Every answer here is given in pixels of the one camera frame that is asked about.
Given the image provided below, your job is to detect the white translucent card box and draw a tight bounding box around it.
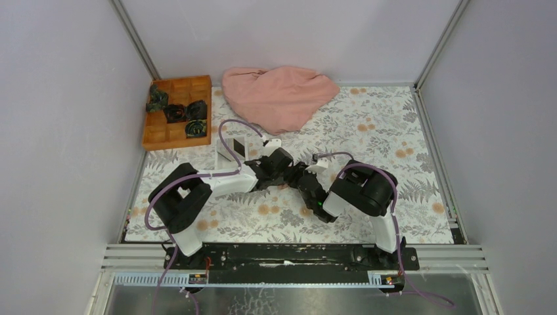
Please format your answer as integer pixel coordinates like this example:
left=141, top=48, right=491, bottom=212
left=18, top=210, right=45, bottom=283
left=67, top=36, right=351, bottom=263
left=215, top=136, right=248, bottom=171

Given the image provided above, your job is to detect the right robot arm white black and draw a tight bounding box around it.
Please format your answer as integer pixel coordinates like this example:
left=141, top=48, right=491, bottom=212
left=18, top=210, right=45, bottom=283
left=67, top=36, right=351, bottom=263
left=283, top=159, right=403, bottom=270

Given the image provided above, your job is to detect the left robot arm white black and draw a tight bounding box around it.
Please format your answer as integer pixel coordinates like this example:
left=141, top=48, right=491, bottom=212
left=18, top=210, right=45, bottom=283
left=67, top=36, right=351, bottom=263
left=148, top=148, right=293, bottom=270

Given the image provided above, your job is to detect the pink cloth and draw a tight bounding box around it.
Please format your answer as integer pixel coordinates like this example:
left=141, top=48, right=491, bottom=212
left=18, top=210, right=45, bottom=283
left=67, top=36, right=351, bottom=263
left=221, top=66, right=340, bottom=135

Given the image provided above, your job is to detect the dark patterned rolled sock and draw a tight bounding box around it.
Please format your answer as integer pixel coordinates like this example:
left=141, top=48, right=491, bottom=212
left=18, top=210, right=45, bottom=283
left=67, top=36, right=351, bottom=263
left=185, top=119, right=207, bottom=138

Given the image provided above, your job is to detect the floral table mat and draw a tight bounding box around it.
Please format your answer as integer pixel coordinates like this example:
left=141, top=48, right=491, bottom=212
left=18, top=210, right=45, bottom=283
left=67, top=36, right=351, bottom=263
left=123, top=87, right=453, bottom=243

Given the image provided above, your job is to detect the black rolled sock right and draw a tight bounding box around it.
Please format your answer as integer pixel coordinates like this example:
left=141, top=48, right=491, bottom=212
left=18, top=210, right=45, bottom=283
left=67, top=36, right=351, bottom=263
left=185, top=100, right=208, bottom=121

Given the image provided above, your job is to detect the black rolled sock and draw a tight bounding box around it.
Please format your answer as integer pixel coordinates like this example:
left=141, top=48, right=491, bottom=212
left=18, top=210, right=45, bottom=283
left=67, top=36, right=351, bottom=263
left=163, top=104, right=187, bottom=124
left=185, top=100, right=208, bottom=121

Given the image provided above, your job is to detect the black rolled sock left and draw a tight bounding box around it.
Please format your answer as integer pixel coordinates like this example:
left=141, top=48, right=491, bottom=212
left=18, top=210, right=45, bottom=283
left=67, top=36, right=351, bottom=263
left=163, top=104, right=187, bottom=124

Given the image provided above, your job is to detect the wooden compartment tray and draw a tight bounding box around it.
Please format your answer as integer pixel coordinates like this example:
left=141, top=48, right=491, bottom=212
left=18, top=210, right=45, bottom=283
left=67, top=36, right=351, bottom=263
left=142, top=75, right=212, bottom=151

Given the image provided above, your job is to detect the green patterned rolled sock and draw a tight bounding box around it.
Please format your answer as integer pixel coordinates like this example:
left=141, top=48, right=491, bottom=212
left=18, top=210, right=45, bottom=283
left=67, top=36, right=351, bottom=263
left=145, top=84, right=169, bottom=113

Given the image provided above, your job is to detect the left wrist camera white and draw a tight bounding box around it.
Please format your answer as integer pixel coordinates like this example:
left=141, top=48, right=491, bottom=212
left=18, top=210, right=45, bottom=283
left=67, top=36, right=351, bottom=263
left=261, top=138, right=282, bottom=156

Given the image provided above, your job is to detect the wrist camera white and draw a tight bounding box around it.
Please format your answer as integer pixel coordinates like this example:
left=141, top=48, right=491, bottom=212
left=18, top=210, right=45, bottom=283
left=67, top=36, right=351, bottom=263
left=261, top=138, right=282, bottom=156
left=305, top=157, right=328, bottom=174

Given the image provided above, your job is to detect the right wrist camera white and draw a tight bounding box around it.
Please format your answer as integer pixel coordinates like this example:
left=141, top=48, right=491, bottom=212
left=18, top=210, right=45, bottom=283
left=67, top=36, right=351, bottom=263
left=305, top=157, right=328, bottom=174

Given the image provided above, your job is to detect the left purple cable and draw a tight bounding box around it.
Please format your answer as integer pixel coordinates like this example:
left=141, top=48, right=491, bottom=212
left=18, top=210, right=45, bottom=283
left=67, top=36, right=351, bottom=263
left=143, top=119, right=266, bottom=315

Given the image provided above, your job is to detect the purple cable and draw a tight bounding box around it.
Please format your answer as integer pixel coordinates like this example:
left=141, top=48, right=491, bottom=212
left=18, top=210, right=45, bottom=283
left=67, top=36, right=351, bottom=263
left=143, top=119, right=266, bottom=315
left=313, top=152, right=457, bottom=310

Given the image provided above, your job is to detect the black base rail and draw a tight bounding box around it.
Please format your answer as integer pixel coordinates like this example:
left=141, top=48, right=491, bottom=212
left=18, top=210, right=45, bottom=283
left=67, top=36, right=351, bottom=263
left=164, top=243, right=420, bottom=285

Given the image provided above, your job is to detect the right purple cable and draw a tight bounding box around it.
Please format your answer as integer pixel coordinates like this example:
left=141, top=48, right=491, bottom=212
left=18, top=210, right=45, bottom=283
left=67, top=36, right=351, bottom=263
left=313, top=152, right=457, bottom=310

